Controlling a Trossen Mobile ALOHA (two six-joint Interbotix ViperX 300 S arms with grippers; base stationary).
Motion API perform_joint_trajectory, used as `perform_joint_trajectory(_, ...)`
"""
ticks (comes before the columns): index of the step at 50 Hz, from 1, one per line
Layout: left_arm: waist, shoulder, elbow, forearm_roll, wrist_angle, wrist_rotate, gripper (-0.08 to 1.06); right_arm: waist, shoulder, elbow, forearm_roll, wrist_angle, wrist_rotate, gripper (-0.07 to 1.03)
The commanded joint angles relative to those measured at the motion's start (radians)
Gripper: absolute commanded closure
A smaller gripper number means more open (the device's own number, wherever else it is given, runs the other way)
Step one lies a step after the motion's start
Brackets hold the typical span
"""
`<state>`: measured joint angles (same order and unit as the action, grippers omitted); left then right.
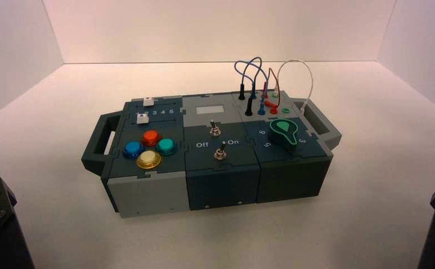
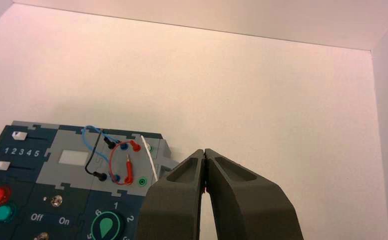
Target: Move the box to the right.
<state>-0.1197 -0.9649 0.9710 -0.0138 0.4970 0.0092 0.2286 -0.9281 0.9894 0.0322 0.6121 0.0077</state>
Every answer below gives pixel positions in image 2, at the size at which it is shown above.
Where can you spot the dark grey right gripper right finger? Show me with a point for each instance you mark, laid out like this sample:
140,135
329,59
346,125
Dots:
246,208

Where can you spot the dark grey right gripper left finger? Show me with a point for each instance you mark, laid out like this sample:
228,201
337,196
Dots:
174,205

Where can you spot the dark teal control panel box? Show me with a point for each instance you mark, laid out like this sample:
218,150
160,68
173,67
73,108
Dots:
68,198

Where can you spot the green banana socket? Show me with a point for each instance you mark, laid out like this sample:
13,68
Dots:
150,148
142,182

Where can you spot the green pointer rotary dial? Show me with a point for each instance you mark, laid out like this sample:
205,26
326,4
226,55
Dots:
106,227

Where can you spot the white rectangular display window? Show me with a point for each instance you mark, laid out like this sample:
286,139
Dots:
73,157

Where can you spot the green round push button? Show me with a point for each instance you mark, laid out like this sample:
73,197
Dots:
4,213

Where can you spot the white slider knob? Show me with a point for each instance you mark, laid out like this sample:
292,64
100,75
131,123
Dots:
1,165
19,136

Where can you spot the metal toggle switch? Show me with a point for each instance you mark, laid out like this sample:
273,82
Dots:
41,236
56,201

